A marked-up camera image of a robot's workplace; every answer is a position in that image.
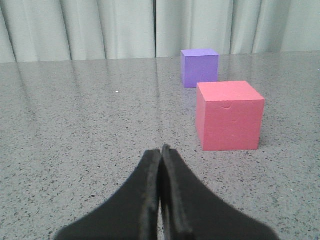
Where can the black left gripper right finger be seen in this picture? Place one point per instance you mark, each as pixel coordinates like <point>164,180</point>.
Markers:
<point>190,211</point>

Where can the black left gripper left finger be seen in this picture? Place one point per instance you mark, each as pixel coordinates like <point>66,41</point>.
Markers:
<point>130,214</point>

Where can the pink foam cube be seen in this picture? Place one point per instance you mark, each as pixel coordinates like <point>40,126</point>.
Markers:
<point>228,115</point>

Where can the purple foam cube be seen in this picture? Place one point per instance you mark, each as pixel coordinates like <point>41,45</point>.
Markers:
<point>198,66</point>

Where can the grey pleated curtain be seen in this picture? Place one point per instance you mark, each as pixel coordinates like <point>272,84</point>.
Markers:
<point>59,30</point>

